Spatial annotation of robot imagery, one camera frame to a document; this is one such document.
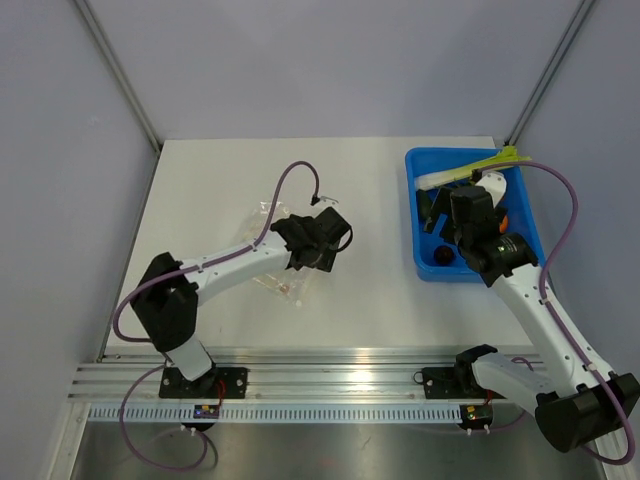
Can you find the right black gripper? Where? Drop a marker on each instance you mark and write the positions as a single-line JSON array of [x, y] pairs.
[[441, 206]]

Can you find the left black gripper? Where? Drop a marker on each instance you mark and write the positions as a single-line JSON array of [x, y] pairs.
[[327, 258]]

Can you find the clear zip top bag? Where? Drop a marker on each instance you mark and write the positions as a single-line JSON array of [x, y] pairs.
[[289, 284]]

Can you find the orange persimmon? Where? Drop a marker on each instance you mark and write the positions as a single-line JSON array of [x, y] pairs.
[[504, 225]]

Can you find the dark green avocado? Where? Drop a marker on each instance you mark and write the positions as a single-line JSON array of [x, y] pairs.
[[424, 205]]

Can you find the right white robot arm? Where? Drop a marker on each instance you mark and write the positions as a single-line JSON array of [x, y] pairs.
[[580, 398]]

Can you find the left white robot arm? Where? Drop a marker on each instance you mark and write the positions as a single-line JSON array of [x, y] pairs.
[[167, 300]]

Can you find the dark purple plum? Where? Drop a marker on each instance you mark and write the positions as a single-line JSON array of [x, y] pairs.
[[444, 255]]

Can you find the blue plastic bin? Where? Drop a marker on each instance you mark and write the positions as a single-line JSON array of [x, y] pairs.
[[422, 160]]

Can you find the green white leek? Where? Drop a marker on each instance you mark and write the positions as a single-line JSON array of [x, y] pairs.
[[441, 177]]

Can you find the right small circuit board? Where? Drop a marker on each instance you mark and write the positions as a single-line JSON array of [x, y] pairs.
[[476, 416]]

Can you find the small circuit board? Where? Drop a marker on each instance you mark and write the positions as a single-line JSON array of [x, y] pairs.
[[206, 412], [476, 416]]

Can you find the left small circuit board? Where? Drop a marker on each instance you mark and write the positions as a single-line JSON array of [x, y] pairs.
[[206, 412]]

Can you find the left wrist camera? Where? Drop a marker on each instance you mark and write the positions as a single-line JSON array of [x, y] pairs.
[[322, 199]]

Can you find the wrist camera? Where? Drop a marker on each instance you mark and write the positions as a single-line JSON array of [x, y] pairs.
[[322, 199], [490, 184]]

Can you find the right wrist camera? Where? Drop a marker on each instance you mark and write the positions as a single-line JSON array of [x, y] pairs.
[[490, 184]]

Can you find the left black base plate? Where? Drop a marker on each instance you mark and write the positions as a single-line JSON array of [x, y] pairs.
[[225, 382]]

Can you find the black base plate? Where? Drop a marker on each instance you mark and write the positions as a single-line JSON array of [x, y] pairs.
[[225, 382], [439, 383]]

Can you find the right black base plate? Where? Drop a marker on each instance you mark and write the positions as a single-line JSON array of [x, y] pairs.
[[439, 383]]

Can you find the aluminium mounting rail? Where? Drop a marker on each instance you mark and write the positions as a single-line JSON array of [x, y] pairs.
[[316, 375]]

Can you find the right aluminium frame post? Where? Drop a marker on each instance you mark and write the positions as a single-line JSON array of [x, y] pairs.
[[574, 27]]

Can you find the aluminium frame post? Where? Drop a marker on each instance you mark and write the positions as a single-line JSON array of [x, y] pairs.
[[110, 58], [574, 27]]

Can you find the white slotted cable duct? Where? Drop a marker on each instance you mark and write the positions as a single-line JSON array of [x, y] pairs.
[[281, 414]]

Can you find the left aluminium frame post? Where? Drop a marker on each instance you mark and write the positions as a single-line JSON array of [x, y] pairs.
[[110, 58]]

